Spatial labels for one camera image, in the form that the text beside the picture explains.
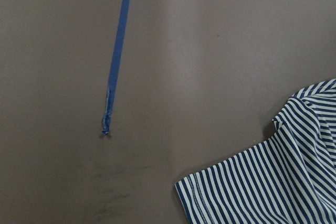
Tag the navy white striped polo shirt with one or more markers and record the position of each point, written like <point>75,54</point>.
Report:
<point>288,178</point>

